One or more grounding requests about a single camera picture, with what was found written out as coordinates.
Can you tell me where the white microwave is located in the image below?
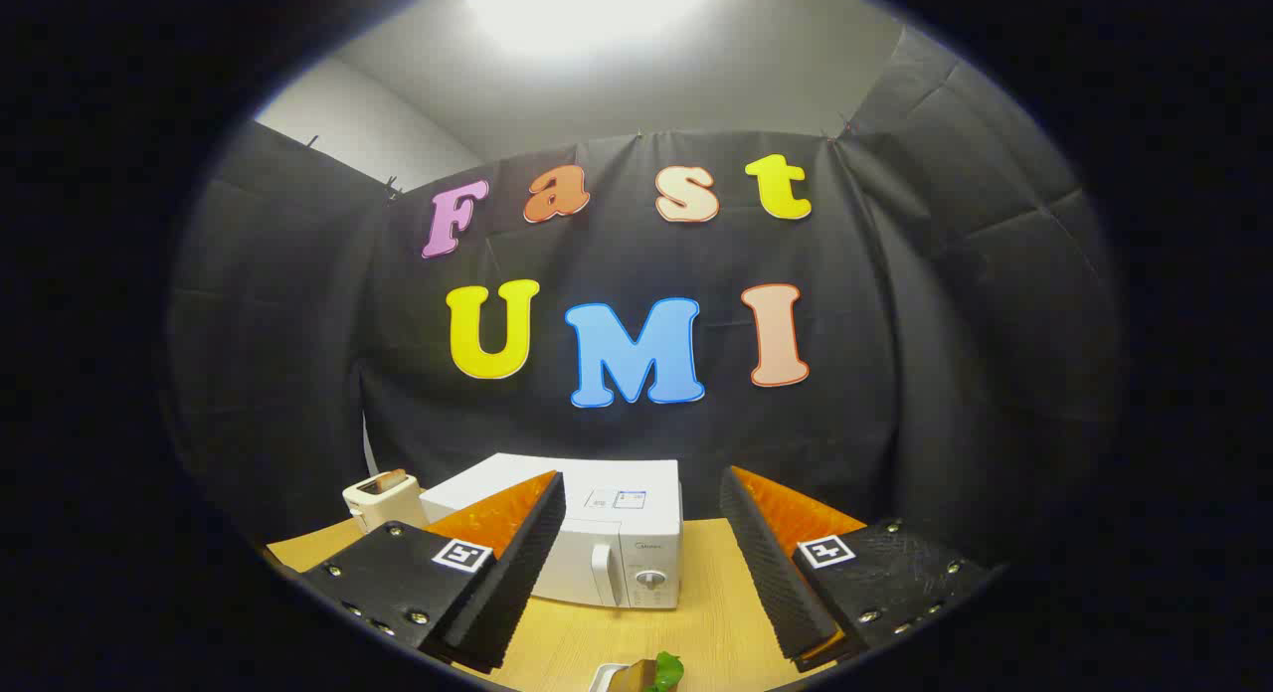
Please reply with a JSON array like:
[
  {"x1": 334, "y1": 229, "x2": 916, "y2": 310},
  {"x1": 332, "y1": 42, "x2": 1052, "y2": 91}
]
[{"x1": 419, "y1": 452, "x2": 684, "y2": 610}]

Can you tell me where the white toaster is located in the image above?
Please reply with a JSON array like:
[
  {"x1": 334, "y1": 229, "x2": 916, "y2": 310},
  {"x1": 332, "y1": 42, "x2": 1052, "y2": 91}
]
[{"x1": 342, "y1": 470, "x2": 431, "y2": 533}]

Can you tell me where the ceiling light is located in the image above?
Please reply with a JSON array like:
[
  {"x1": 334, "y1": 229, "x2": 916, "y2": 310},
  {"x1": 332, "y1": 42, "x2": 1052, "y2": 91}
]
[{"x1": 462, "y1": 0, "x2": 717, "y2": 57}]

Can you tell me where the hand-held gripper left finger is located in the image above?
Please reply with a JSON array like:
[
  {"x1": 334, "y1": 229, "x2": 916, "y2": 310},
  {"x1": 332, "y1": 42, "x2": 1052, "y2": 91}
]
[{"x1": 296, "y1": 469, "x2": 568, "y2": 675}]

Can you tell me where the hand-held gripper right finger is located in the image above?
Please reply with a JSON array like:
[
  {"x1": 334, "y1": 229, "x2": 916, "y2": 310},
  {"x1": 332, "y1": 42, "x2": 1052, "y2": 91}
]
[{"x1": 718, "y1": 463, "x2": 999, "y2": 673}]

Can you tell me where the brown bread lettuce sandwich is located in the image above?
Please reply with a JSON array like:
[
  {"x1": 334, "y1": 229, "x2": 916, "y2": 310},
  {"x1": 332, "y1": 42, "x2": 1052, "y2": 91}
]
[{"x1": 612, "y1": 652, "x2": 685, "y2": 692}]

